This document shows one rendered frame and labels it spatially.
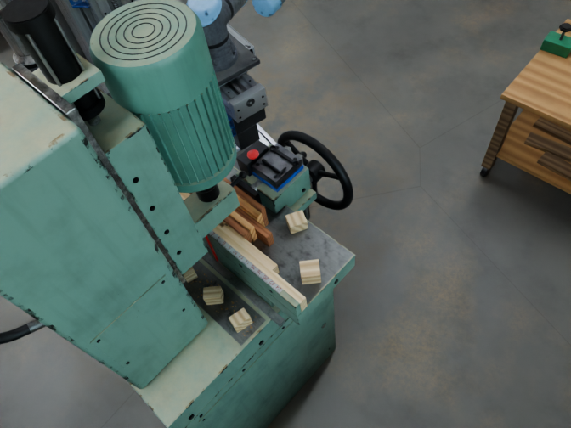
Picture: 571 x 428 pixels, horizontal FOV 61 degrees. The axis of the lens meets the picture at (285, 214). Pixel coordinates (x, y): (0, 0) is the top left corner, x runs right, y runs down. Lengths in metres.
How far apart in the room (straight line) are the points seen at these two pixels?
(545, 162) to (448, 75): 0.86
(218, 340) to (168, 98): 0.67
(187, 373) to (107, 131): 0.65
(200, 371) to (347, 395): 0.89
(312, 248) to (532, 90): 1.28
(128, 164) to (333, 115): 2.00
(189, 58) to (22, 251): 0.36
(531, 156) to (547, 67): 0.39
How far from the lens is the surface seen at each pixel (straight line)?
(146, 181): 0.85
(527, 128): 2.53
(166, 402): 1.24
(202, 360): 1.24
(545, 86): 2.22
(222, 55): 1.76
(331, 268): 1.17
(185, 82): 0.78
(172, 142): 0.85
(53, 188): 0.71
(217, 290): 1.25
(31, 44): 0.72
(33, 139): 0.69
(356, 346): 2.04
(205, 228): 1.12
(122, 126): 0.80
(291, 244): 1.20
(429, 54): 3.10
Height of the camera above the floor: 1.95
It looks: 57 degrees down
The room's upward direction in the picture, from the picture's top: 10 degrees counter-clockwise
